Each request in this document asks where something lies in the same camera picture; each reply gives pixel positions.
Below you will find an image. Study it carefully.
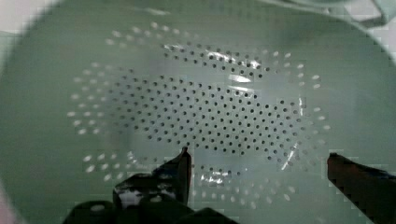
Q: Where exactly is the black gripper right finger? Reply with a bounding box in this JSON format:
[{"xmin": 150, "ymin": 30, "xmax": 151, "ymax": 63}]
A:
[{"xmin": 327, "ymin": 153, "xmax": 396, "ymax": 224}]

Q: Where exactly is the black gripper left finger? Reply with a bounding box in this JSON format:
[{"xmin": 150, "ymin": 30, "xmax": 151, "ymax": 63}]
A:
[{"xmin": 113, "ymin": 147, "xmax": 192, "ymax": 209}]

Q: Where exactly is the mint green oval strainer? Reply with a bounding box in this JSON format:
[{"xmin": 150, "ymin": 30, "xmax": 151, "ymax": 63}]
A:
[{"xmin": 1, "ymin": 0, "xmax": 395, "ymax": 224}]

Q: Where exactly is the mint green mug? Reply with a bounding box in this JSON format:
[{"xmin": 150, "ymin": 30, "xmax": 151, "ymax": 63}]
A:
[{"xmin": 259, "ymin": 0, "xmax": 396, "ymax": 29}]

